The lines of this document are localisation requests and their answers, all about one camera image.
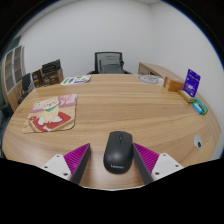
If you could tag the wide brown cardboard box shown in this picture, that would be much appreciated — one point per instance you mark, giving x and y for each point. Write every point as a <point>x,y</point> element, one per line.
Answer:
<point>53,78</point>

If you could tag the cartoon print mouse pad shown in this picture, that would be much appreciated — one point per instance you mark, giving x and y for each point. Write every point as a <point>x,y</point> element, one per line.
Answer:
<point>50,113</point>

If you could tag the grey mesh office chair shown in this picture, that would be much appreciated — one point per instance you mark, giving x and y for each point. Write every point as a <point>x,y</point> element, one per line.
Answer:
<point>109,63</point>

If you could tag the purple standing sign card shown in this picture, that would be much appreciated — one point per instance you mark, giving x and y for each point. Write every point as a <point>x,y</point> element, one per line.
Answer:
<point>192,82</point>

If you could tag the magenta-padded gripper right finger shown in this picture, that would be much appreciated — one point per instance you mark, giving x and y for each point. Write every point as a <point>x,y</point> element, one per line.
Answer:
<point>163,165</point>

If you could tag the green small box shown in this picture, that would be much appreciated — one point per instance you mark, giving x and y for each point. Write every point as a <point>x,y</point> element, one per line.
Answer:
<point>202,106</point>

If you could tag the blue small box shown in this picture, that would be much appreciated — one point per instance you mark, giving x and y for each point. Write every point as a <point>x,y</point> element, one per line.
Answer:
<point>197,108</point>

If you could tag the wooden side desk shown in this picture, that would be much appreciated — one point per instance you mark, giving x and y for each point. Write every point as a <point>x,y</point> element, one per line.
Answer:
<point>160,70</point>

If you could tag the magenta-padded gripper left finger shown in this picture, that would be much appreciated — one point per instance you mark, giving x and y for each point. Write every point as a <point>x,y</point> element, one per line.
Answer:
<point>60,165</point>

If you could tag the tall dark brown box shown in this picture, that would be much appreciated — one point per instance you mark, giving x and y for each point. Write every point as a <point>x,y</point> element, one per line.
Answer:
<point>36,78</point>

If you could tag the black box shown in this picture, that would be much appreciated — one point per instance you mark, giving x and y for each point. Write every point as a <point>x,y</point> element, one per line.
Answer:
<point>51,66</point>

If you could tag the orange-brown small box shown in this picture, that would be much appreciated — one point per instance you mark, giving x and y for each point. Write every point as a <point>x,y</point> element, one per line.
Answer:
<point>173,84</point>

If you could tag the wooden shelf unit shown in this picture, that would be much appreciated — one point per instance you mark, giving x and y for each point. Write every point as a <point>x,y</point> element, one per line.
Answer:
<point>11,71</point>

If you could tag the flat yellow box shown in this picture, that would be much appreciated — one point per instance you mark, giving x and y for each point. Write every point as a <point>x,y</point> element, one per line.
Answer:
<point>185,96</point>

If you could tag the round patterned disc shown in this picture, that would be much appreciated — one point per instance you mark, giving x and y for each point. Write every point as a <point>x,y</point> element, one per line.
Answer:
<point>150,79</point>

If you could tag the black computer mouse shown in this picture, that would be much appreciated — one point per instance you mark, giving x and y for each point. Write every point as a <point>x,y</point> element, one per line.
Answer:
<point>118,151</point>

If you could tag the white printed leaflet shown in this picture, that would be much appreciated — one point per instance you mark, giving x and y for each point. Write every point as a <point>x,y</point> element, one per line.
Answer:
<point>76,80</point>

